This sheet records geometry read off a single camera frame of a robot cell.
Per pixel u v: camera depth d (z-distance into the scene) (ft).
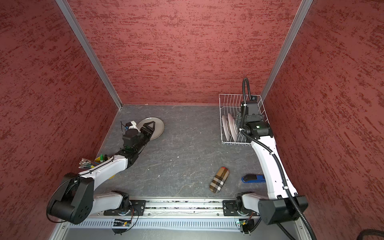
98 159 2.62
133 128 2.21
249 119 1.74
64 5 2.31
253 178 2.72
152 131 2.53
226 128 3.02
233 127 3.00
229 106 3.86
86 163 2.38
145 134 2.48
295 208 1.16
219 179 2.66
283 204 1.22
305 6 2.34
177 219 2.38
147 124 2.59
